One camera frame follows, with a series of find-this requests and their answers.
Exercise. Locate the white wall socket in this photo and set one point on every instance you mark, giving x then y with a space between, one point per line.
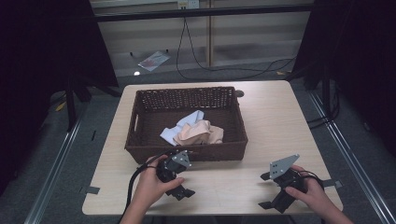
188 4

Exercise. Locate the clear plastic bag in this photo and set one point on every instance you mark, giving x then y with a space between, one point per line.
154 60

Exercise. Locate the peach cloth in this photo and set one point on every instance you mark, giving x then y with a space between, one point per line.
199 132

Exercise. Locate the black horizontal bar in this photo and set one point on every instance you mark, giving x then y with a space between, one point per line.
202 13

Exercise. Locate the black curtain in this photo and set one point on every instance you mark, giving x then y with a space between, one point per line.
46 62
358 46

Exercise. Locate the brown wicker basket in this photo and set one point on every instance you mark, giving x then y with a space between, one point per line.
186 99

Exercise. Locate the person's left hand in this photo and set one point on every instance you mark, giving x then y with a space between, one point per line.
149 185

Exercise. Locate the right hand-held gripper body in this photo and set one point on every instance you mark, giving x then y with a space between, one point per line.
281 166

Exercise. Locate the black metal stand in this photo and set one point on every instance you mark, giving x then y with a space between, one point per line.
326 90
71 105

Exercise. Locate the light blue cloth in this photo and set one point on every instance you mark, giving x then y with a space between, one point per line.
186 122

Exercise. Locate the small white round object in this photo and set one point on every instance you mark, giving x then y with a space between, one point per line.
136 73

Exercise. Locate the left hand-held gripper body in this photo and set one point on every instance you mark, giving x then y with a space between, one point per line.
177 163

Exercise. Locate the person's right hand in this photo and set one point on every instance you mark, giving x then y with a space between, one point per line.
314 196

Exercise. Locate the wooden vertical post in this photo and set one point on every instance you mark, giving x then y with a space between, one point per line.
211 40

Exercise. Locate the metal floor rail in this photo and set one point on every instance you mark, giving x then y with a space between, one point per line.
355 161
54 168

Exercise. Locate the grey tape strip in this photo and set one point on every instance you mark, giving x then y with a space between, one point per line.
91 190
332 183

